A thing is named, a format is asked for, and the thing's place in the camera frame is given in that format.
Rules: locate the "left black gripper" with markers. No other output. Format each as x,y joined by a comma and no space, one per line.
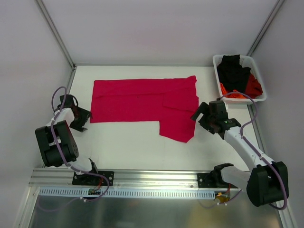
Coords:
79,119

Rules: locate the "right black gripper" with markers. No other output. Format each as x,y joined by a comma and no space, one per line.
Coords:
204,118

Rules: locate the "pink t shirt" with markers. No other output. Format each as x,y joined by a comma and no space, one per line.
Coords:
171,102

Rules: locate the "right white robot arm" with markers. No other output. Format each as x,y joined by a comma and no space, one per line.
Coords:
266,182

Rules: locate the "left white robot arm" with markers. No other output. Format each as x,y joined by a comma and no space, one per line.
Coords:
56,143

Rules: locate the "orange t shirt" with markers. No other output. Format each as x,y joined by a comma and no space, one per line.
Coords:
228,94

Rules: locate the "black t shirt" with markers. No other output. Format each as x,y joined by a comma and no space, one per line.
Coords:
232,75

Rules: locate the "red t shirt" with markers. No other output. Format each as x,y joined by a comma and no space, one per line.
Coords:
253,88

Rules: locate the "white plastic basket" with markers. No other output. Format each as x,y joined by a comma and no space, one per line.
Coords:
245,61

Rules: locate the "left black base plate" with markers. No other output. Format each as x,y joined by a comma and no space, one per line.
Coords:
90,180

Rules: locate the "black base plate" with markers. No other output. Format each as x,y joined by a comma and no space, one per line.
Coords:
90,180
205,180

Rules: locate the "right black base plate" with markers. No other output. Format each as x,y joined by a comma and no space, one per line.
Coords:
205,180

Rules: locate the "aluminium mounting rail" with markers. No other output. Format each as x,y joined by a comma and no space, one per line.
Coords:
131,179

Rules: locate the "white slotted cable duct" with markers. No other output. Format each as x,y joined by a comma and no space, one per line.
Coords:
128,193

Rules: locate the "left aluminium frame post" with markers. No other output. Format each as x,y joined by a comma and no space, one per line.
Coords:
50,23

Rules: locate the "aluminium frame post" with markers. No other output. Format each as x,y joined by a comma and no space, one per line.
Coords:
266,25
50,23

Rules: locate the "right aluminium frame post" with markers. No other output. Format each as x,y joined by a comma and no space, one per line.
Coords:
266,25

